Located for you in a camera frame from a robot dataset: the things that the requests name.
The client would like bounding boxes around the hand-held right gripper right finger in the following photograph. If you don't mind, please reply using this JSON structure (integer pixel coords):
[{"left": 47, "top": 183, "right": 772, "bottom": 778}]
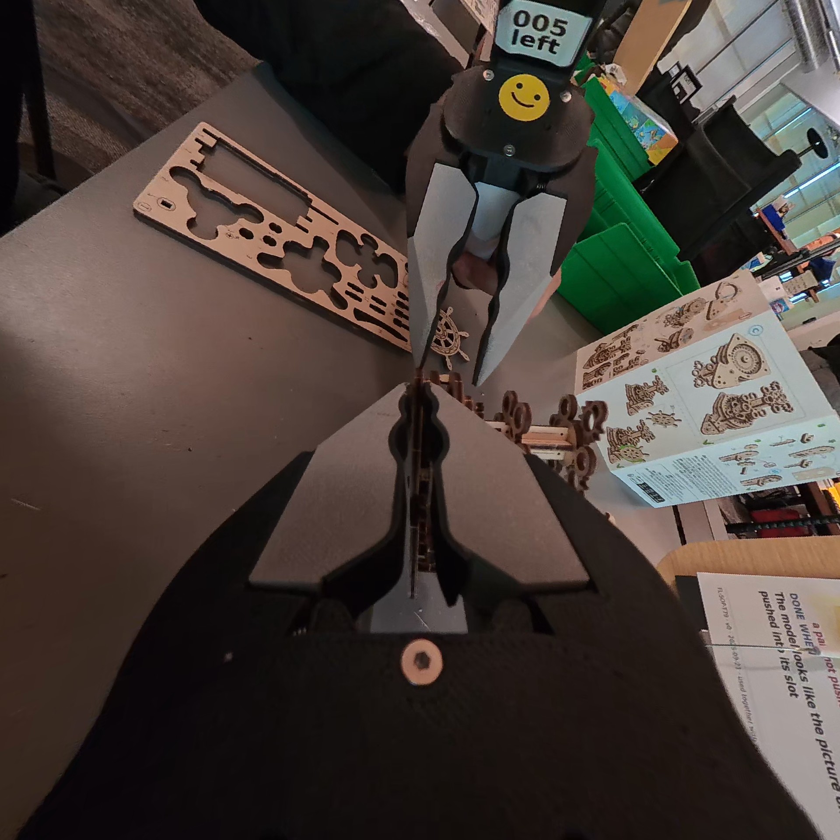
[{"left": 425, "top": 384, "right": 592, "bottom": 609}]

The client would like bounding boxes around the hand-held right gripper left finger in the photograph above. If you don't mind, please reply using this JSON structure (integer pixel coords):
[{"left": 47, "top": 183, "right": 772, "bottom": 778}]
[{"left": 248, "top": 384, "right": 411, "bottom": 616}]

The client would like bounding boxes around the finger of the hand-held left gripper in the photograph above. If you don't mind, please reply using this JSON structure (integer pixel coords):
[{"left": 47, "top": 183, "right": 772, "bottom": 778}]
[
  {"left": 472, "top": 196, "right": 568, "bottom": 386},
  {"left": 407, "top": 163, "right": 478, "bottom": 370}
]

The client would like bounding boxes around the wooden mechanical model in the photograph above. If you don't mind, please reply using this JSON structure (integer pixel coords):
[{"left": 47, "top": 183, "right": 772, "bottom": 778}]
[{"left": 399, "top": 367, "right": 610, "bottom": 599}]

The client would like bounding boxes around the pale blue model kit box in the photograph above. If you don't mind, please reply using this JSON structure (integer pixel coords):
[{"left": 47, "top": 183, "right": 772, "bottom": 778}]
[{"left": 576, "top": 270, "right": 840, "bottom": 509}]

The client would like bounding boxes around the person's left hand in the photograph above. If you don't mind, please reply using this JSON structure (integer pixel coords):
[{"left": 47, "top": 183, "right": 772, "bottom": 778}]
[{"left": 456, "top": 251, "right": 563, "bottom": 322}]

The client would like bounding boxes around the green plastic bin stack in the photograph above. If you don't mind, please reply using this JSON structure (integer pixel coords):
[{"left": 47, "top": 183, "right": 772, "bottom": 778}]
[{"left": 558, "top": 56, "right": 700, "bottom": 336}]

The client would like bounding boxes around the wooden ship's wheel part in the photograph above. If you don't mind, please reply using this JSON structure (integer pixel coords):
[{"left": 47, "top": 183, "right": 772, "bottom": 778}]
[{"left": 430, "top": 307, "right": 471, "bottom": 371}]

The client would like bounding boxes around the colourful picture box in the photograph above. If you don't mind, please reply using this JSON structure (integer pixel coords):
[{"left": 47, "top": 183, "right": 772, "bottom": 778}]
[{"left": 594, "top": 62, "right": 677, "bottom": 165}]

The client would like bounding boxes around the black chair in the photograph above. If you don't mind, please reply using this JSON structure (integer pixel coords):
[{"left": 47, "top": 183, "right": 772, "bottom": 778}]
[{"left": 640, "top": 98, "right": 805, "bottom": 283}]

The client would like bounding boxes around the black rod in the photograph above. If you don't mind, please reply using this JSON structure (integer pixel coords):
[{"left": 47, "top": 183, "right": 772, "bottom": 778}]
[{"left": 722, "top": 512, "right": 840, "bottom": 536}]

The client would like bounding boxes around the large wooden part sheet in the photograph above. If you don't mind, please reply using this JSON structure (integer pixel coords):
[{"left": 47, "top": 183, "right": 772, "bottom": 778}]
[{"left": 133, "top": 121, "right": 414, "bottom": 352}]

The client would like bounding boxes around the printed instruction sheet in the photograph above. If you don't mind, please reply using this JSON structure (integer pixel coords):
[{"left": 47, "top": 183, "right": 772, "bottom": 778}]
[{"left": 697, "top": 572, "right": 840, "bottom": 840}]

